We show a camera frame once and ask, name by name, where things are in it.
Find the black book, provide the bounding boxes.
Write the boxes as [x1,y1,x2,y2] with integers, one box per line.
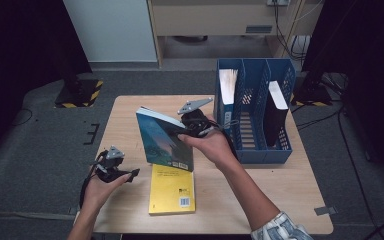
[262,80,290,149]

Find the black striped stand base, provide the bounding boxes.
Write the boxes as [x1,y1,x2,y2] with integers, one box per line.
[291,84,333,108]
[53,79,104,109]

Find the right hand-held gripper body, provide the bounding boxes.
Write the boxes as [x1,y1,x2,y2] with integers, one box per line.
[177,97,218,138]

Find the white panel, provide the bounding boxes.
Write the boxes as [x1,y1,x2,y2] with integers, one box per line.
[62,0,158,63]

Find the blue plastic file rack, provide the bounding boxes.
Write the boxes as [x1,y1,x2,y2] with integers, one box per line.
[213,58,297,165]

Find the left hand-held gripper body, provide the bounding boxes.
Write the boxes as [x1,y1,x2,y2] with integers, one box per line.
[92,145,130,184]

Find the left hand-held gripper cable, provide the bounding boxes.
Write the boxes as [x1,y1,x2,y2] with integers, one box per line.
[79,151,109,209]

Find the yellow book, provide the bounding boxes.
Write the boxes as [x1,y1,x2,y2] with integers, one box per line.
[148,163,197,216]

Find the grey tape piece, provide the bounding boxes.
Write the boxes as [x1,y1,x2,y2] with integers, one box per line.
[314,205,337,216]

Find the light patterned sleeve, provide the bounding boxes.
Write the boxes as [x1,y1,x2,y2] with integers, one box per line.
[250,211,315,240]

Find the beige desk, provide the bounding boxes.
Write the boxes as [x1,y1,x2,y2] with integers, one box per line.
[146,0,324,68]

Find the blue book with white label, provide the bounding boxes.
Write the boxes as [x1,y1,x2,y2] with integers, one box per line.
[218,68,240,130]

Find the teal illustrated book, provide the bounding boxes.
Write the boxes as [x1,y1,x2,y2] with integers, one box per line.
[135,106,195,173]

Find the person's left hand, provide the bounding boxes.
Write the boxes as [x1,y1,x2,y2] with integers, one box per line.
[81,173,133,215]

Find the black curtain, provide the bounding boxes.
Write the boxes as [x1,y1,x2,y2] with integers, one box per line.
[301,0,384,188]
[0,0,93,168]

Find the person's right hand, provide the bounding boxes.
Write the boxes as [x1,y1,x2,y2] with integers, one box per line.
[177,114,238,168]

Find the bundle of hanging cables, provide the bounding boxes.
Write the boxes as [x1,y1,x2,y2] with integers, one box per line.
[272,0,312,63]

